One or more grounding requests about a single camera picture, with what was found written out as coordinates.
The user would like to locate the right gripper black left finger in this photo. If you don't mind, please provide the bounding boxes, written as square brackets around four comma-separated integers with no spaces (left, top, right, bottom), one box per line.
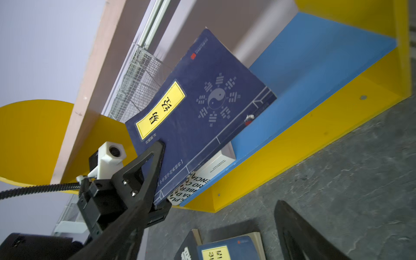
[71,197,152,260]

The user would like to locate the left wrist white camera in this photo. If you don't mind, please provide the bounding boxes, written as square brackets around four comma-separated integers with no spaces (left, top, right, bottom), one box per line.
[76,141,127,184]

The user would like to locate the black book white characters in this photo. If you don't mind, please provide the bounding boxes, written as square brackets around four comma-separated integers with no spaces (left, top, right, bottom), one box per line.
[174,229,203,260]

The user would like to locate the blue Lunyu book yellow label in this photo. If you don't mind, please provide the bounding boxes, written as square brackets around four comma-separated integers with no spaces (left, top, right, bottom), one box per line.
[197,232,266,260]

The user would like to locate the navy Yijing book yellow label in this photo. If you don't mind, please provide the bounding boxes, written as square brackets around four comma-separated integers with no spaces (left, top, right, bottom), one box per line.
[126,29,276,205]

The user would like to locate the white wire divider rack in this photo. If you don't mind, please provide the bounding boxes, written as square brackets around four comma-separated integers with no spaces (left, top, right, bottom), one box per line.
[106,44,172,123]

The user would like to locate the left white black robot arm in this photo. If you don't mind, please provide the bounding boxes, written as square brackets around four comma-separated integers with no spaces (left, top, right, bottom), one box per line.
[1,141,171,260]

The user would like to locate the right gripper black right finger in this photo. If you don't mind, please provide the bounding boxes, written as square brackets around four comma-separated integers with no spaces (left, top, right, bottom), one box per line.
[274,200,349,260]

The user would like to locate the white Spanish text book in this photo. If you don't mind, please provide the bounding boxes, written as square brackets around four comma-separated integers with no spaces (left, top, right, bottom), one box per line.
[168,142,236,206]

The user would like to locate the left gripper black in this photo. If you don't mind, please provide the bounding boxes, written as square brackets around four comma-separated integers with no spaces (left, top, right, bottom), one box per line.
[76,141,166,241]

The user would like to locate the yellow pink blue bookshelf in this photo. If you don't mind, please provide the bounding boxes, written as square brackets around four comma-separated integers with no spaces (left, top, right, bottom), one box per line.
[1,1,412,212]

